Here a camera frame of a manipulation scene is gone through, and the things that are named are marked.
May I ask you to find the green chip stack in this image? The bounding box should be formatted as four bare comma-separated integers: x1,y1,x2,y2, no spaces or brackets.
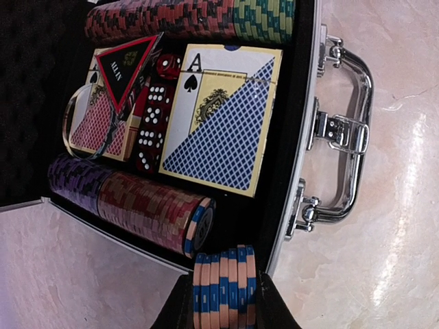
228,0,296,44

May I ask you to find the right chip row in case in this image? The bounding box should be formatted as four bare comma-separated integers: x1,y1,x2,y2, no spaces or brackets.
84,1,237,45

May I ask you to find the red translucent die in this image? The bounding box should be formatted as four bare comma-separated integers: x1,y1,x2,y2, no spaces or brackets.
140,104,171,132
147,84,176,106
156,53,182,80
135,150,160,174
137,129,165,150

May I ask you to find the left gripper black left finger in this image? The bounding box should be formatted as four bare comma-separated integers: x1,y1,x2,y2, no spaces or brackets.
150,272,193,329

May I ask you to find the left chip row in case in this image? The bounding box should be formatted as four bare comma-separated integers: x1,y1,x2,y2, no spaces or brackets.
47,154,216,258

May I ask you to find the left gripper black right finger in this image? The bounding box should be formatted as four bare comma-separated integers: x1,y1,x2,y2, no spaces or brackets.
256,272,301,329

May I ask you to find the red card deck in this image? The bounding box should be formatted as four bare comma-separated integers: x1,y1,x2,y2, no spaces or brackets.
69,58,145,162

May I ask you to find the chip row in case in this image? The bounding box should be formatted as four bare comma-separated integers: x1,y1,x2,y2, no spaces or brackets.
47,154,216,258
84,1,237,45

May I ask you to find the aluminium poker case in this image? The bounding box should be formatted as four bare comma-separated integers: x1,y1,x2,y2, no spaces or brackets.
1,1,373,273

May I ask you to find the blue white chip stack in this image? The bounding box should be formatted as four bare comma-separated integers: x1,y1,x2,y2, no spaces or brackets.
193,245,257,328

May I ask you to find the black red triangular button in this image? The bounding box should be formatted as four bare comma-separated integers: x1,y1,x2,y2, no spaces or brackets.
95,33,163,114

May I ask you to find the blue card deck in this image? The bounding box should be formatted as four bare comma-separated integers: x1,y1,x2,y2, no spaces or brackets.
159,44,283,197

